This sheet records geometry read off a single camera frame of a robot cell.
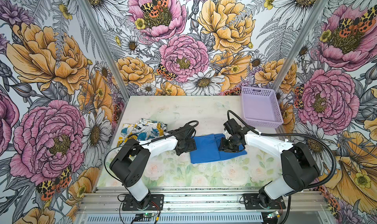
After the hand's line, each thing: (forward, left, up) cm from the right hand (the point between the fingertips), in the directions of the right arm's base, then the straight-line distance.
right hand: (222, 153), depth 86 cm
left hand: (+3, +19, -3) cm, 20 cm away
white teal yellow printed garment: (+19, +50, -2) cm, 53 cm away
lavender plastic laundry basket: (+36, -34, -1) cm, 50 cm away
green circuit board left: (-27, +39, -5) cm, 48 cm away
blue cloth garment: (+5, +8, -4) cm, 10 cm away
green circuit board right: (-29, -20, -6) cm, 36 cm away
